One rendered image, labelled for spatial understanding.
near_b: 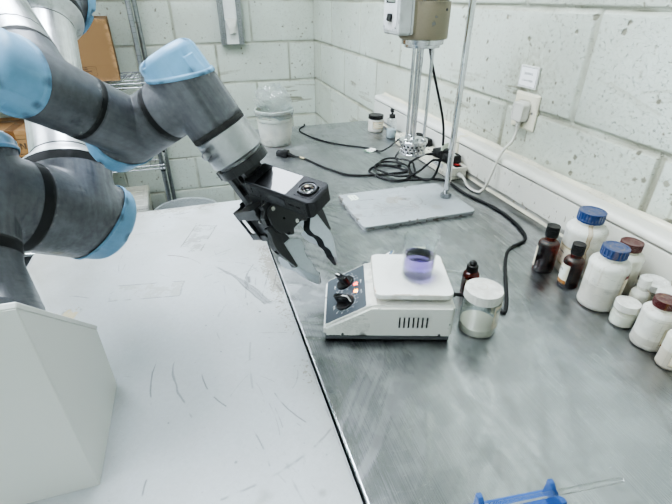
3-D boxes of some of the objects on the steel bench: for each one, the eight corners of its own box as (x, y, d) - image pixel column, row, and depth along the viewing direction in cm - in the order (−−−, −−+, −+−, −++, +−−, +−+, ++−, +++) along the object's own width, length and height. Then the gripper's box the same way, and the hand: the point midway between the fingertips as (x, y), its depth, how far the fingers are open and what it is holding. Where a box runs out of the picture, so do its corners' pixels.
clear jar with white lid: (456, 336, 70) (463, 295, 65) (458, 313, 74) (465, 274, 70) (495, 343, 68) (505, 302, 64) (495, 320, 73) (504, 280, 69)
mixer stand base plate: (363, 231, 100) (363, 227, 100) (337, 198, 117) (337, 194, 116) (475, 214, 108) (476, 210, 108) (436, 185, 125) (436, 182, 124)
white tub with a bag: (253, 148, 154) (247, 85, 143) (260, 137, 167) (255, 78, 156) (293, 149, 154) (290, 85, 143) (297, 137, 166) (294, 78, 155)
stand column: (443, 199, 114) (492, -160, 78) (438, 195, 116) (483, -155, 80) (452, 198, 114) (505, -158, 79) (447, 194, 117) (496, -154, 81)
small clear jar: (631, 319, 73) (641, 298, 71) (634, 332, 70) (644, 311, 68) (606, 313, 75) (614, 292, 72) (607, 326, 72) (616, 305, 69)
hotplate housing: (323, 341, 68) (322, 301, 64) (326, 292, 80) (325, 255, 76) (464, 343, 68) (472, 302, 64) (447, 293, 79) (453, 256, 75)
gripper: (249, 143, 65) (322, 249, 74) (194, 187, 59) (281, 296, 69) (281, 130, 58) (357, 249, 67) (223, 179, 53) (315, 301, 62)
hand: (326, 267), depth 65 cm, fingers open, 3 cm apart
